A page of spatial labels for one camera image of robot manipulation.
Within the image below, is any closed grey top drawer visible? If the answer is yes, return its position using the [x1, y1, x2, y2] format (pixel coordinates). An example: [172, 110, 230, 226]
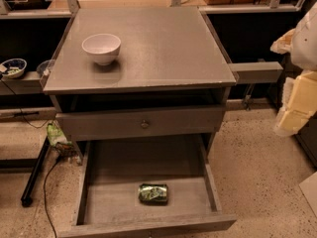
[56, 105, 224, 141]

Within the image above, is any clear plastic cup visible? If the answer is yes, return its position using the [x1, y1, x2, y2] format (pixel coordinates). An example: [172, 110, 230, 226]
[37, 59, 55, 77]

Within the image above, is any green snack bag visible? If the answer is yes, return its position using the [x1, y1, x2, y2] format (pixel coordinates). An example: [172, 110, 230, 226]
[47, 123, 72, 148]

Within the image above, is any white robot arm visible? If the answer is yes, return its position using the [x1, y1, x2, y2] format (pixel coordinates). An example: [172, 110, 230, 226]
[270, 3, 317, 137]

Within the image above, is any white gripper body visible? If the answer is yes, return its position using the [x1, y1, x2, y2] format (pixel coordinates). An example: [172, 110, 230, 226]
[270, 29, 295, 55]

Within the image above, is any grey wooden drawer cabinet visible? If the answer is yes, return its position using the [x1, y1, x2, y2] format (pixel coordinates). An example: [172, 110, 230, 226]
[43, 5, 238, 164]

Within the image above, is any white ceramic bowl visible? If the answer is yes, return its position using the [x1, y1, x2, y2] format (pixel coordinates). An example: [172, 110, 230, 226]
[81, 34, 122, 65]

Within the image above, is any blue patterned small bowl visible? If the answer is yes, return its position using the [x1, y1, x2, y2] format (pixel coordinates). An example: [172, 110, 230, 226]
[0, 59, 27, 78]

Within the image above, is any black metal leg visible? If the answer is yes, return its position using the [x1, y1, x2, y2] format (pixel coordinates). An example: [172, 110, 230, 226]
[21, 138, 50, 207]

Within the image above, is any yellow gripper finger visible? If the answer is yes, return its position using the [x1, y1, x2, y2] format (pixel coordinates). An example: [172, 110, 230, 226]
[273, 107, 308, 137]
[284, 70, 317, 115]

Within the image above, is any grey left low shelf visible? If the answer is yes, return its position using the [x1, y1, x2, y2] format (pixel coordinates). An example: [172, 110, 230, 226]
[0, 71, 43, 95]

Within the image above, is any round metal drawer knob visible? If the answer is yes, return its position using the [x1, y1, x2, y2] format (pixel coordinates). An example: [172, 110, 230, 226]
[141, 120, 150, 129]

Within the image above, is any black floor cable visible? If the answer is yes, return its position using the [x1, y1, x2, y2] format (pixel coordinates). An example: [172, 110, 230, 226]
[43, 156, 63, 238]

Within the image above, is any grey side shelf beam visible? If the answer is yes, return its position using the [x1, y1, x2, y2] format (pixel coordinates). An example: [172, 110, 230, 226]
[229, 61, 283, 84]

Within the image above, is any open grey middle drawer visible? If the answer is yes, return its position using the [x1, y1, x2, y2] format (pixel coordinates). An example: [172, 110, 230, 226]
[58, 136, 237, 238]

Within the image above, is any green soda can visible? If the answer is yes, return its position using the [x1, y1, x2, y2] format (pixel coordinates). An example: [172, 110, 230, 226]
[138, 183, 168, 203]

